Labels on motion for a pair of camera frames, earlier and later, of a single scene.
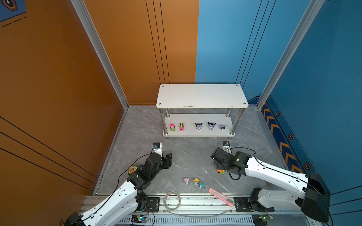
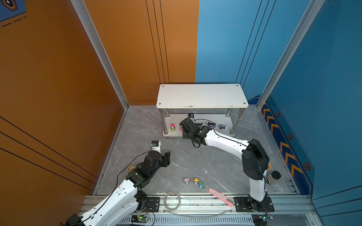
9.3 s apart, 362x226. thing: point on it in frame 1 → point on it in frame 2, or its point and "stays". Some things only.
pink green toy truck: x=172 y=127 stays
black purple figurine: x=211 y=125 stays
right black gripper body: x=220 y=167 → x=185 y=135
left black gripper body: x=166 y=163 stays
